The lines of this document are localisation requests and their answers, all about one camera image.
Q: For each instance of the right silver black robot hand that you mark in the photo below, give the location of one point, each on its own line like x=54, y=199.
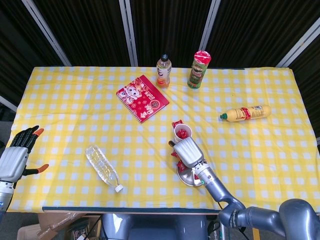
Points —
x=190, y=152

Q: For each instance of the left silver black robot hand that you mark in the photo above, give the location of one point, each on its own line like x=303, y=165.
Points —
x=11, y=162

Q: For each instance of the red candy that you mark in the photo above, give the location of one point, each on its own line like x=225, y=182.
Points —
x=197, y=177
x=181, y=165
x=175, y=154
x=180, y=132
x=176, y=123
x=185, y=134

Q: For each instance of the white paper cup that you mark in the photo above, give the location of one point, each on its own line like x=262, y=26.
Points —
x=188, y=128

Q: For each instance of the silver metal plate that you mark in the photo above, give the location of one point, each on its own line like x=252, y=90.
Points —
x=187, y=178

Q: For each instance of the yellow squeeze bottle green cap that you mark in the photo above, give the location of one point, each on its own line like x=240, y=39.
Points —
x=247, y=113

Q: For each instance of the red spiral notebook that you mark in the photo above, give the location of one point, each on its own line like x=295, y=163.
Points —
x=142, y=100

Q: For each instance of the white plastic bin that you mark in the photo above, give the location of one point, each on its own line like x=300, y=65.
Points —
x=27, y=232

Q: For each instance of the brown cardboard box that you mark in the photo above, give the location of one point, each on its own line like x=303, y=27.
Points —
x=55, y=222

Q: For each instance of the green Pringles can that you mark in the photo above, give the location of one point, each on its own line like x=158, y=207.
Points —
x=197, y=72

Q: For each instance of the orange drink bottle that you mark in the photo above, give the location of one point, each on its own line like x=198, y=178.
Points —
x=163, y=72

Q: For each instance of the grey robot torso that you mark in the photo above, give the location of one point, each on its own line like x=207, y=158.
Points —
x=150, y=227

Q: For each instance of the clear plastic water bottle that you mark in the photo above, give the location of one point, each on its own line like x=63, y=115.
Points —
x=100, y=165

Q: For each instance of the yellow white checked tablecloth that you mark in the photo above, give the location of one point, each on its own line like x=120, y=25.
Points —
x=75, y=100

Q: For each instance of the dark curtain panel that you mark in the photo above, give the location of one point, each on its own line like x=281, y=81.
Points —
x=250, y=30
x=310, y=82
x=170, y=25
x=15, y=50
x=87, y=32

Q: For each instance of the grey partition frame post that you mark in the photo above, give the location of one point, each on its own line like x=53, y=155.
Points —
x=210, y=20
x=128, y=32
x=300, y=42
x=45, y=32
x=7, y=102

